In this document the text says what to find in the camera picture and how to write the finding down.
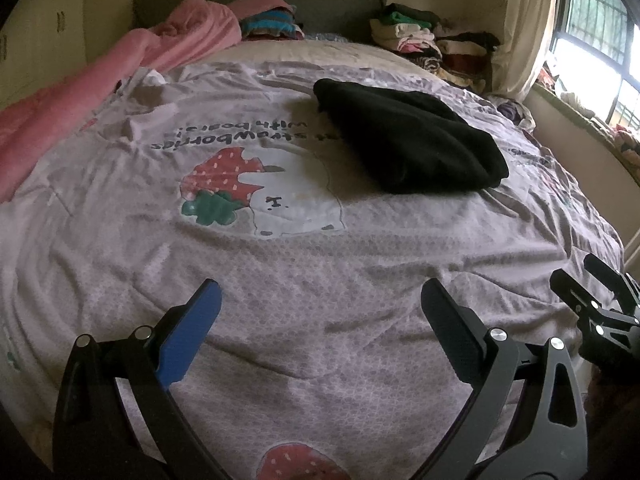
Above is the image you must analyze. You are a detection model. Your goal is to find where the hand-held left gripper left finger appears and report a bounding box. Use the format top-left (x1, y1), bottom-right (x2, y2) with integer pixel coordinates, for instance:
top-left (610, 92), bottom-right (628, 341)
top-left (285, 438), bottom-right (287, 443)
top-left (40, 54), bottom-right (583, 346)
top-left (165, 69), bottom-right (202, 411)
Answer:
top-left (52, 278), bottom-right (228, 480)

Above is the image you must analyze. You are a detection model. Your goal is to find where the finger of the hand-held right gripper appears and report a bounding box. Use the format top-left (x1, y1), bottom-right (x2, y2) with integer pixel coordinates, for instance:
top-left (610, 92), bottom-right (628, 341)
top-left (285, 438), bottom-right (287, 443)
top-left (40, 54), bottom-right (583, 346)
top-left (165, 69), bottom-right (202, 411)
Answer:
top-left (550, 270), bottom-right (640, 381)
top-left (584, 253), bottom-right (640, 311)

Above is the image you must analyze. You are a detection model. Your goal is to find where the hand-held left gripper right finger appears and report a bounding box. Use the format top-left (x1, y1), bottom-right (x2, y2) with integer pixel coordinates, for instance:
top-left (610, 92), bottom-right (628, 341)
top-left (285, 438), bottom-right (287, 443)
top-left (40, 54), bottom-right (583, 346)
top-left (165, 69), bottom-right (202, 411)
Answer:
top-left (415, 278), bottom-right (588, 480)

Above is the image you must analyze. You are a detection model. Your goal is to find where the black sweater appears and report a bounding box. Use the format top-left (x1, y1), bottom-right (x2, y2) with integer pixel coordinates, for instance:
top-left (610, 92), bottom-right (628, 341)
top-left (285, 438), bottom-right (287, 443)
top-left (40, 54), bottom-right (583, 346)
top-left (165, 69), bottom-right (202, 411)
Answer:
top-left (313, 78), bottom-right (510, 195)

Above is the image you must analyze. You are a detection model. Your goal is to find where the pile of mixed folded clothes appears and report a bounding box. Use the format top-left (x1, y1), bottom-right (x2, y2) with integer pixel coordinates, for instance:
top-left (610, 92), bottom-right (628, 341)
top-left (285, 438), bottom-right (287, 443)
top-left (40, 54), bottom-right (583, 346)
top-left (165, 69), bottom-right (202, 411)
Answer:
top-left (370, 4), bottom-right (501, 93)

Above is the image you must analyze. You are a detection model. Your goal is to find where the stack of striped folded clothes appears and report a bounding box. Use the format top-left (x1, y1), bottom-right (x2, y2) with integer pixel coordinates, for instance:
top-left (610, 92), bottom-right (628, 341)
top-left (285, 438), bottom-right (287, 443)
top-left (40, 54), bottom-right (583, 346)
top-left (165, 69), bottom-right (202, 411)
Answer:
top-left (240, 7), bottom-right (305, 41)

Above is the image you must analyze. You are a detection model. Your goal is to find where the printed lilac bedsheet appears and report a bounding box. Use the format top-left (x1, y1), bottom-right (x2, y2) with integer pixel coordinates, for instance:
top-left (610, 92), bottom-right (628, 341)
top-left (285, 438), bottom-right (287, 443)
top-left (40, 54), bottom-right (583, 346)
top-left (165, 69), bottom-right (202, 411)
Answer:
top-left (0, 42), bottom-right (631, 480)

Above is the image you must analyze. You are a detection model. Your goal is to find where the heap of assorted small cloths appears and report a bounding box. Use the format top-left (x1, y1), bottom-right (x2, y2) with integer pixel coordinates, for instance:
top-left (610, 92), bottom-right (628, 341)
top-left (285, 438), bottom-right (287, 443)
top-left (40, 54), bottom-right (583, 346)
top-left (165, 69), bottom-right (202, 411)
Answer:
top-left (537, 60), bottom-right (640, 171)

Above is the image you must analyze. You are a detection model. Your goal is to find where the purple crumpled cloth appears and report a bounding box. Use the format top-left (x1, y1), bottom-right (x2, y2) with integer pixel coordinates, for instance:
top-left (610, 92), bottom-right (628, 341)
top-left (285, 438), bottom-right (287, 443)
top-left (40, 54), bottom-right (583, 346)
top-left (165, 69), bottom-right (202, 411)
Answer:
top-left (495, 100), bottom-right (536, 131)

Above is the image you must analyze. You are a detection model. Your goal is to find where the barred window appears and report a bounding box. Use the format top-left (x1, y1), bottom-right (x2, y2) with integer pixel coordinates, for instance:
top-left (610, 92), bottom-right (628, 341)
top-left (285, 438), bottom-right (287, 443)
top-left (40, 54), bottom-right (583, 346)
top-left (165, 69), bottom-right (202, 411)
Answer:
top-left (550, 0), bottom-right (640, 126)

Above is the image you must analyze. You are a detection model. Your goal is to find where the pink quilt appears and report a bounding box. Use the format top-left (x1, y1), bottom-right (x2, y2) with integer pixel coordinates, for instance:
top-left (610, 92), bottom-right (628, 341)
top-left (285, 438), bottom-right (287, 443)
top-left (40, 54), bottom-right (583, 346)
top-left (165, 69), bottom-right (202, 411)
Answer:
top-left (0, 0), bottom-right (296, 203)

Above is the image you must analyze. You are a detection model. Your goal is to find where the cream curtain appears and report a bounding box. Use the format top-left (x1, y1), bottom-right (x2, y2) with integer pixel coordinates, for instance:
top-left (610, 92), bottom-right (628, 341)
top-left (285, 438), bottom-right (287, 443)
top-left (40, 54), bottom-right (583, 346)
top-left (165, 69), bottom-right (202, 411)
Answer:
top-left (492, 0), bottom-right (563, 106)

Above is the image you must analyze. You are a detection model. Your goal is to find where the cream wardrobe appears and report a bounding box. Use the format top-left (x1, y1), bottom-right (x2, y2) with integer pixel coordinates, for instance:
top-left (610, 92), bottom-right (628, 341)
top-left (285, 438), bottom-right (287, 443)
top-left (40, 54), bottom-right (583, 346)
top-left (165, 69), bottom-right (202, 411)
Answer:
top-left (0, 0), bottom-right (88, 111)

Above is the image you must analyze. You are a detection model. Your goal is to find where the grey headboard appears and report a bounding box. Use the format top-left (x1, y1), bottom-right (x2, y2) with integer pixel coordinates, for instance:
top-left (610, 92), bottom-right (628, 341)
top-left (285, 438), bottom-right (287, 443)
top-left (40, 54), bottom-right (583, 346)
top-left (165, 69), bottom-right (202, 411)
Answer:
top-left (132, 0), bottom-right (388, 43)

